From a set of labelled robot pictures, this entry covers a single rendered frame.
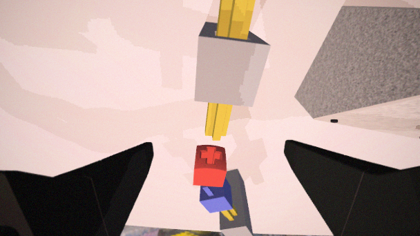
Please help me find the yellow octagonal shaft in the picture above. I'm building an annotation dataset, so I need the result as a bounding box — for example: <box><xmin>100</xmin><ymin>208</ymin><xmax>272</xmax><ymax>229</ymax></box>
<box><xmin>194</xmin><ymin>0</ymin><xmax>271</xmax><ymax>141</ymax></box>

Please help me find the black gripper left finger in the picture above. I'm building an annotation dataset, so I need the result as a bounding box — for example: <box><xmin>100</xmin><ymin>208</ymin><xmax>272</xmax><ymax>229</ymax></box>
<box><xmin>0</xmin><ymin>142</ymin><xmax>154</xmax><ymax>236</ymax></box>

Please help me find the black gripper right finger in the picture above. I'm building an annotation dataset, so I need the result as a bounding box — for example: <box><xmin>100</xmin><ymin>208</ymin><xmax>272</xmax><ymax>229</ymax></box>
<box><xmin>284</xmin><ymin>140</ymin><xmax>420</xmax><ymax>236</ymax></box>

